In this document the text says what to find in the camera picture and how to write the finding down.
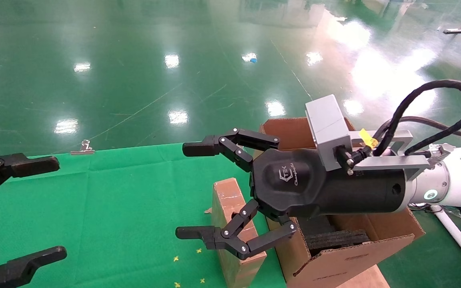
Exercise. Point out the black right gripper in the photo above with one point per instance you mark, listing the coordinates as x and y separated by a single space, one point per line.
306 188

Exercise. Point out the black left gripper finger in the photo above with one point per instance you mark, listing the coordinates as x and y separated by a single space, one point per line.
22 266
26 164

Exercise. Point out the small brown cardboard box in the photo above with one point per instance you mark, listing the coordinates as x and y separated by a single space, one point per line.
226 200

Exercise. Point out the large open cardboard carton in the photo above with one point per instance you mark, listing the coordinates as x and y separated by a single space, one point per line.
334 264

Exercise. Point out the silver binder clip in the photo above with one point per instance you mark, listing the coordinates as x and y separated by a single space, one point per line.
83 149

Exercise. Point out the green table cloth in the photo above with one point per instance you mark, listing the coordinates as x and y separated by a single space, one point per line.
114 208

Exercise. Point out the black foam pad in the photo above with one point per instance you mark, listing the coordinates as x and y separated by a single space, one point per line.
334 240

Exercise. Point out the white floor bar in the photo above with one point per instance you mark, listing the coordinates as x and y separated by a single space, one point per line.
458 30

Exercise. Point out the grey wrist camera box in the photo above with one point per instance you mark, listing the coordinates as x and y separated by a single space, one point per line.
326 128

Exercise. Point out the grey metal camera bracket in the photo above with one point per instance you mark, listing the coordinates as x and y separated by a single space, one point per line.
390 162

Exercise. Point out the white pipe frame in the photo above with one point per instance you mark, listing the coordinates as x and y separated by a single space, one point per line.
454 232

